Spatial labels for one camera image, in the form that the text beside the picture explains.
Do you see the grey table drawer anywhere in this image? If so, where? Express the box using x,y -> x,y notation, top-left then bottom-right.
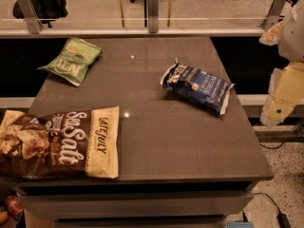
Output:
20,191 -> 253,219

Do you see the blue salt vinegar chip bag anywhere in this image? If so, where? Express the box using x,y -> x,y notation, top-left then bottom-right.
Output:
160,60 -> 234,115

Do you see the green jalapeno chip bag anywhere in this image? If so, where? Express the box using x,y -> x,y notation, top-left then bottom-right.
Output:
39,38 -> 102,86

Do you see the red soda can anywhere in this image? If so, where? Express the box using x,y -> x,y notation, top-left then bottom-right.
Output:
5,195 -> 24,220

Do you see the metal railing bracket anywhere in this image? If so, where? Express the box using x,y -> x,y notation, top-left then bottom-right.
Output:
260,0 -> 287,30
147,0 -> 159,33
17,0 -> 43,34

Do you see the black floor cable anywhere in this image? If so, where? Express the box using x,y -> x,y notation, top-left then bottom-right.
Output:
253,191 -> 283,217

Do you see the black power adapter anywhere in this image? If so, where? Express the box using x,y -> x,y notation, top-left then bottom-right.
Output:
277,214 -> 291,228

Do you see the brown sea salt chip bag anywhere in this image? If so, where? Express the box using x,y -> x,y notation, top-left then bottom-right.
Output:
0,107 -> 119,180

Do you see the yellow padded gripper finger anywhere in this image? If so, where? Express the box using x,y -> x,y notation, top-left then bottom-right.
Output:
260,62 -> 304,126
259,22 -> 282,46

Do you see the left metal railing bracket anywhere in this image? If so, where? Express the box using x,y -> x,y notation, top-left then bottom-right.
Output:
17,0 -> 43,34

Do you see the right metal railing bracket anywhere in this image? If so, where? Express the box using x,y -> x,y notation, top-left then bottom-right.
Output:
260,0 -> 287,30

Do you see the middle metal railing bracket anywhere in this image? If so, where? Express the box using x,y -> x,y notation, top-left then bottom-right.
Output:
147,0 -> 159,33

